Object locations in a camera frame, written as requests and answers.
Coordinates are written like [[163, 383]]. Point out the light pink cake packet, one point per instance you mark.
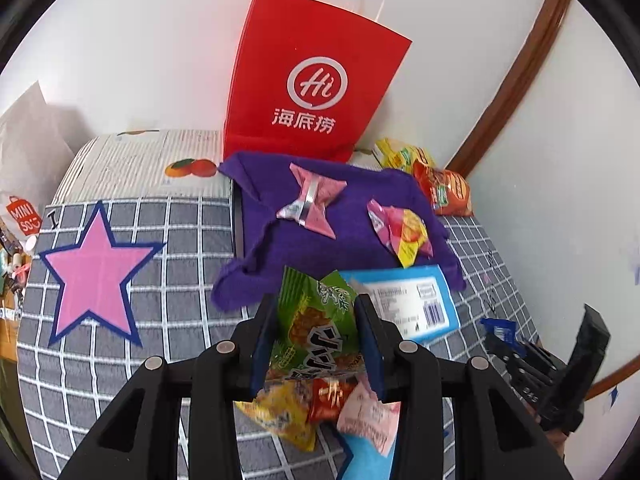
[[364, 416]]

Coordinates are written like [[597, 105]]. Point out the red paper shopping bag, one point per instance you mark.
[[307, 79]]

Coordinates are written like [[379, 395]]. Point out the purple towel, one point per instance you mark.
[[272, 244]]

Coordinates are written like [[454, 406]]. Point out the small blue snack packet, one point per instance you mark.
[[503, 329]]

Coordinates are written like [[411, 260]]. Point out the yellow chips bag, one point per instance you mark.
[[394, 154]]

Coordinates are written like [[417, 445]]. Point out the white Miniso paper bag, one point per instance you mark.
[[34, 158]]

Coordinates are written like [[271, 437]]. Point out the green snack packet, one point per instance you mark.
[[317, 332]]

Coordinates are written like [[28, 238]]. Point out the small red snack packet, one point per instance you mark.
[[328, 399]]

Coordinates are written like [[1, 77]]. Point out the newspaper print fruit sheet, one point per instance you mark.
[[180, 163]]

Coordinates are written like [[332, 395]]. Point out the right hand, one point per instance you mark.
[[558, 439]]

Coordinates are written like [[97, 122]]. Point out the orange chips bag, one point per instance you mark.
[[446, 191]]

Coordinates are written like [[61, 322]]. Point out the grey checkered bed sheet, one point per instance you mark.
[[66, 386]]

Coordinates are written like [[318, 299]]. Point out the brown wooden door frame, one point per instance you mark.
[[514, 87]]

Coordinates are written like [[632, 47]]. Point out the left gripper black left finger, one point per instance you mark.
[[137, 435]]

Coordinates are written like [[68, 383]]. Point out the pink bow-shaped snack packet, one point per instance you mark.
[[316, 193]]

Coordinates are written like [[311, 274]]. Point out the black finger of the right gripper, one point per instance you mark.
[[531, 370]]

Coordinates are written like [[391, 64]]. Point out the pink yellow fries packet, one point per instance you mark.
[[401, 231]]

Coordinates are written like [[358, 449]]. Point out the blue tissue box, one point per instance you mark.
[[417, 299]]

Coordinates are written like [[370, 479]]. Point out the yellow snack packet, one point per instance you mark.
[[282, 409]]

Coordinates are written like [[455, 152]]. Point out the blue star mat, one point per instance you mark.
[[362, 460]]

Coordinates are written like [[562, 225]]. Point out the pink star mat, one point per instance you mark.
[[92, 277]]

